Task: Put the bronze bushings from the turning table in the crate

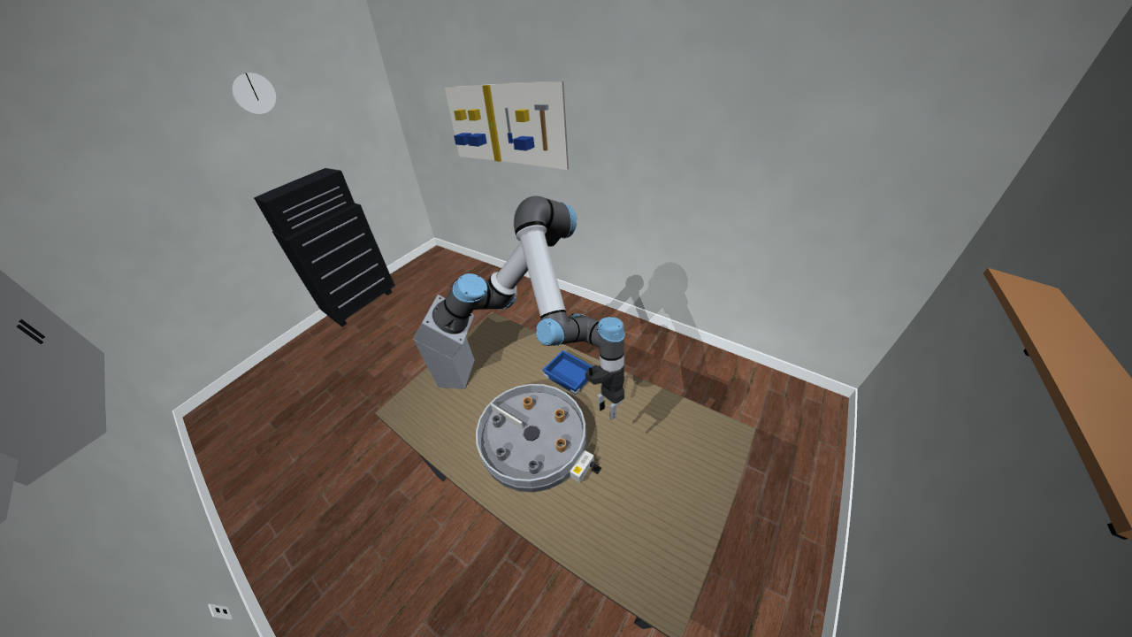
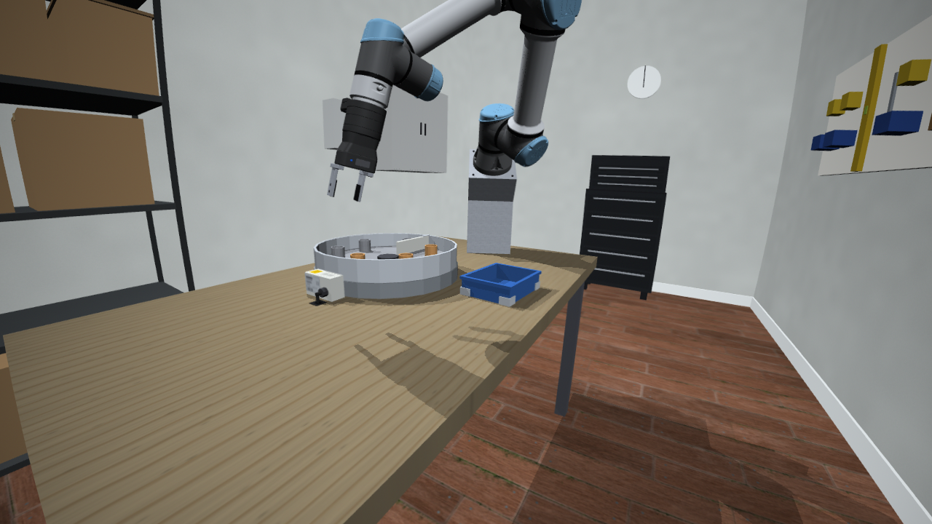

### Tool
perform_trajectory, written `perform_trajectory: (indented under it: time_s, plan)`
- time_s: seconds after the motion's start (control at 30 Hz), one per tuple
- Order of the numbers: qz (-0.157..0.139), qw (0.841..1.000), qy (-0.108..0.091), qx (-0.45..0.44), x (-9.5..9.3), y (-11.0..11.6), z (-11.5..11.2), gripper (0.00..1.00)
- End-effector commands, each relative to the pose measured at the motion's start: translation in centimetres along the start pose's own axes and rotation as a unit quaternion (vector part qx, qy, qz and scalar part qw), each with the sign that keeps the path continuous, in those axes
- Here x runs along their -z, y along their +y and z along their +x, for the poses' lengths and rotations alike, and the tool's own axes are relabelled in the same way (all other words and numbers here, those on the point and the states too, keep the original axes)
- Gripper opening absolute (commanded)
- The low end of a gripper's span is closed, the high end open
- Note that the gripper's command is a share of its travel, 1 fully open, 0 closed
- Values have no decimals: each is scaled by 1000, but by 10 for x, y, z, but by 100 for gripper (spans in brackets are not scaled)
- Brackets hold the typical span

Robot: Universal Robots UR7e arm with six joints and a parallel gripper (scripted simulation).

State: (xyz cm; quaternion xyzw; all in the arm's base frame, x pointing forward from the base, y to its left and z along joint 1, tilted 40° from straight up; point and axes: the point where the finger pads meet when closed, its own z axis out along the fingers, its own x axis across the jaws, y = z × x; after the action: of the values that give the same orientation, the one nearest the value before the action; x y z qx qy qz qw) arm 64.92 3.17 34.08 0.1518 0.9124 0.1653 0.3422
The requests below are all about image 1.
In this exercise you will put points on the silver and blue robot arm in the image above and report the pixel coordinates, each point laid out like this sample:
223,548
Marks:
471,292

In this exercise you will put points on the blue crate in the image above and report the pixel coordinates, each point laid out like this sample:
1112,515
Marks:
565,367

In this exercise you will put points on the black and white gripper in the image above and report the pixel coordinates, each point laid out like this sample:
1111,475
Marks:
612,379

